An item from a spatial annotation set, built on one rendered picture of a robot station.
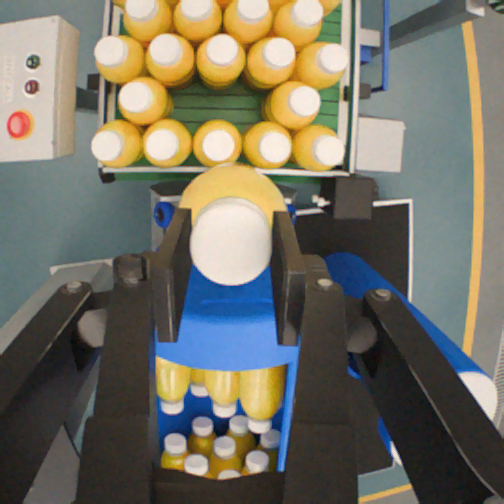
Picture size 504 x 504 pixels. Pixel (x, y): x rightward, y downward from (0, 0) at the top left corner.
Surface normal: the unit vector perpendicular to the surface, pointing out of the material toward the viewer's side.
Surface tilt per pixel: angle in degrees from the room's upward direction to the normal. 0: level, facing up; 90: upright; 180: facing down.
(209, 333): 10
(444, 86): 0
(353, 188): 0
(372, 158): 0
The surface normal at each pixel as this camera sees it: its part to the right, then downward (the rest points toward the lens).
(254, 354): 0.25, 0.28
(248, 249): 0.04, 0.22
